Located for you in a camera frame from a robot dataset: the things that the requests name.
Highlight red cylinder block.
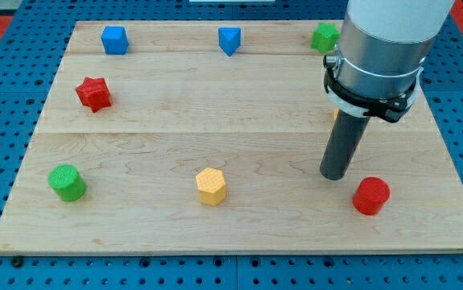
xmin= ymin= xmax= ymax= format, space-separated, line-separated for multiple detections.
xmin=352 ymin=176 xmax=391 ymax=215

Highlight yellow block behind arm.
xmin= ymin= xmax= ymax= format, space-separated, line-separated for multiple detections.
xmin=333 ymin=108 xmax=340 ymax=121

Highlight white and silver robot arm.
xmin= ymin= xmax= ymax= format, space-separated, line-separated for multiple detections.
xmin=337 ymin=0 xmax=453 ymax=99

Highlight green star block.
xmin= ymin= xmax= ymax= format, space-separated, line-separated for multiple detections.
xmin=311 ymin=23 xmax=341 ymax=54

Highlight red star block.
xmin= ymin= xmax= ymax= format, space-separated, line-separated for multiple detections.
xmin=75 ymin=77 xmax=111 ymax=113

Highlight yellow hexagon block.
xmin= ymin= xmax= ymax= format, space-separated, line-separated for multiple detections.
xmin=196 ymin=168 xmax=226 ymax=206

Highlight wooden board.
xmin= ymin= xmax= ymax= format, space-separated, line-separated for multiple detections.
xmin=0 ymin=20 xmax=463 ymax=256

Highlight blue triangle block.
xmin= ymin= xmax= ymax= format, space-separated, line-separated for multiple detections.
xmin=217 ymin=27 xmax=242 ymax=56

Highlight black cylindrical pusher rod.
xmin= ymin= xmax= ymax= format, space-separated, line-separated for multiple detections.
xmin=320 ymin=110 xmax=370 ymax=180

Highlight blue cube block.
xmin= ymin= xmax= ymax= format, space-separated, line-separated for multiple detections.
xmin=101 ymin=26 xmax=129 ymax=55

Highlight green cylinder block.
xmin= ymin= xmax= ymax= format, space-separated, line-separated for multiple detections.
xmin=48 ymin=164 xmax=87 ymax=202

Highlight black and white clamp ring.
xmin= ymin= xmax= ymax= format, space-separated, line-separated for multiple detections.
xmin=322 ymin=52 xmax=424 ymax=124

